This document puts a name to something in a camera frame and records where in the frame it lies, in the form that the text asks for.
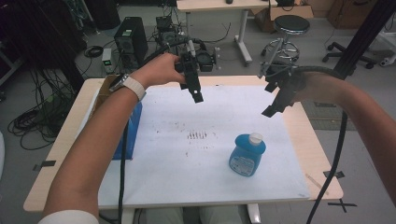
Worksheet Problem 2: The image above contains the white-legged wooden desk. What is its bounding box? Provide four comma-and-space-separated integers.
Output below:
176, 0, 278, 68

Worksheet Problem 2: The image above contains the white table leg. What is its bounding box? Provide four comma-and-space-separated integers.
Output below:
122, 208, 136, 224
247, 203, 262, 224

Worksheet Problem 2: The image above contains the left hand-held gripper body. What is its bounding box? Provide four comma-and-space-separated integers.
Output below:
174, 40, 222, 91

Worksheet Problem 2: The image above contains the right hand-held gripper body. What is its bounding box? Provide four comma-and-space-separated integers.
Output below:
257, 38, 308, 103

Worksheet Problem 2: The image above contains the black tape strip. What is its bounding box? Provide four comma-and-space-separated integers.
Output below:
32, 160, 57, 172
322, 170, 346, 180

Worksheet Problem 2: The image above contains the blue cardboard box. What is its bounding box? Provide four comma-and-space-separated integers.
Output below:
90, 74, 144, 161

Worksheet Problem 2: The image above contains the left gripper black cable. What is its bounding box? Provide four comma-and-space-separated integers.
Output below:
117, 36, 208, 224

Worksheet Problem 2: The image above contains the brown cardboard box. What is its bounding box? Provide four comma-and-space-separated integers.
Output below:
326, 0, 379, 31

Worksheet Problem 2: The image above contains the white table mat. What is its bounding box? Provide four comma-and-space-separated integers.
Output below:
97, 84, 312, 210

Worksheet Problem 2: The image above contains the black tape cross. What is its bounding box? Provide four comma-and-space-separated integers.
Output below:
327, 199, 358, 214

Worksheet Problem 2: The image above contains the black office chair base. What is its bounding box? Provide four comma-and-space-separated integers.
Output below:
321, 41, 377, 70

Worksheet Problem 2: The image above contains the grey floor mat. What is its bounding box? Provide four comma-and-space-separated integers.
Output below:
300, 99, 358, 132

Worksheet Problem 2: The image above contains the black round stool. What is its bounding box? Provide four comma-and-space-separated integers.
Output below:
261, 14, 311, 63

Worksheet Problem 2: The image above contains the small open computer case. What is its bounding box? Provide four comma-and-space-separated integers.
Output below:
155, 15, 185, 48

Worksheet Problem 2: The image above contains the dark curtain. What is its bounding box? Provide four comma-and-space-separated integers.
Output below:
0, 0, 88, 91

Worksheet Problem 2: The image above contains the thin black floor cable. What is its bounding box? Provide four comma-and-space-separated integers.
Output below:
205, 21, 233, 45

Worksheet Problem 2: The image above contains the person's right hand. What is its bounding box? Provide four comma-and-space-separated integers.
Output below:
292, 72, 325, 104

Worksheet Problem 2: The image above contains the person's left hand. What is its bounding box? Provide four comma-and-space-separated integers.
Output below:
132, 52, 188, 91

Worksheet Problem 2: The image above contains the white shirt sleeve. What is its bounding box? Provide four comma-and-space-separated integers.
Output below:
37, 209, 100, 224

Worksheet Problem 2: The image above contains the open cardboard box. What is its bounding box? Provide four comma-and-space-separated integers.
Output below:
250, 4, 315, 34

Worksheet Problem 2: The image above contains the black metal post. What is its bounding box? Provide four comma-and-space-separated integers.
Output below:
332, 0, 396, 80

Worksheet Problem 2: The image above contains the grey power supply unit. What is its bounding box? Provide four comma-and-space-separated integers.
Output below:
101, 47, 116, 75

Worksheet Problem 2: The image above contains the coiled black cable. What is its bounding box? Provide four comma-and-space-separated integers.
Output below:
83, 45, 105, 59

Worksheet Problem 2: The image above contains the white device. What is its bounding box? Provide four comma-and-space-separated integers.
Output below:
378, 31, 396, 68

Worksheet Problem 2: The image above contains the black computer tower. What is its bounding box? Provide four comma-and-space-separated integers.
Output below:
113, 16, 149, 70

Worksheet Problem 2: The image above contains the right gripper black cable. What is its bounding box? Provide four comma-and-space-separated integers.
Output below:
290, 65, 349, 224

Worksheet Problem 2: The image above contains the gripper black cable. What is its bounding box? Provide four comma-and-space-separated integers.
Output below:
290, 65, 349, 224
117, 36, 208, 224

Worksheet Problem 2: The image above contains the wristwatch with white band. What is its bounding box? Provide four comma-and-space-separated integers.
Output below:
108, 74, 148, 102

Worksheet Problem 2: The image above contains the tangle of black floor cables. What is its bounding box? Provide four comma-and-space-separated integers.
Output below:
7, 68, 76, 152

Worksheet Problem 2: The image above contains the blue bottle with white cap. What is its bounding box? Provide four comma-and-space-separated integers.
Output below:
228, 132, 267, 178

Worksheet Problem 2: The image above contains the beige tape strip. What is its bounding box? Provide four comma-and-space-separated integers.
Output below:
304, 173, 330, 196

